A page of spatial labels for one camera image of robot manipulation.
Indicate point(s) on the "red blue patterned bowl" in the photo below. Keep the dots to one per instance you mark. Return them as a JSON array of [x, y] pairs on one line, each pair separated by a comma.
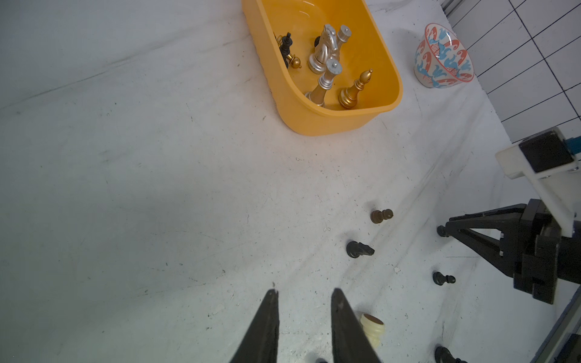
[[441, 61]]

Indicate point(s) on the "gold pawn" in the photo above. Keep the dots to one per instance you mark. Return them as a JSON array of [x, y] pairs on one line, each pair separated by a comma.
[[294, 61]]

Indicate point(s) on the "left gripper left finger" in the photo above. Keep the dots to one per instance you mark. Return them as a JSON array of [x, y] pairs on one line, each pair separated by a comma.
[[260, 343]]

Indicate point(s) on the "silver gold queen chess piece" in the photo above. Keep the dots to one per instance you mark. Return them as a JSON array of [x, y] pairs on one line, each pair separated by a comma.
[[325, 83]]

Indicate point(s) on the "brown pawn chess piece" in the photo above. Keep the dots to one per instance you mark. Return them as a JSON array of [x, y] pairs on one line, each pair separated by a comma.
[[379, 216]]

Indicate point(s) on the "silver knight chess piece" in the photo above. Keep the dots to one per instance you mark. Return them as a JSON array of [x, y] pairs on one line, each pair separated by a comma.
[[323, 52]]

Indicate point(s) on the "gold bishop chess piece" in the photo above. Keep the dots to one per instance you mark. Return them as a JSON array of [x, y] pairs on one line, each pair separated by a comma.
[[348, 97]]

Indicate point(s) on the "yellow plastic storage box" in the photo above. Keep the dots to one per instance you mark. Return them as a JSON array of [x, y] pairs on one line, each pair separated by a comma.
[[365, 50]]

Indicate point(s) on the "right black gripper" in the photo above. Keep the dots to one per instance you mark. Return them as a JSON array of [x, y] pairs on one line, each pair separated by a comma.
[[546, 256]]

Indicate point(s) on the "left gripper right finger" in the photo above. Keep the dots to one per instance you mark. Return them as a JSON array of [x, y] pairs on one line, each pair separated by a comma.
[[349, 343]]

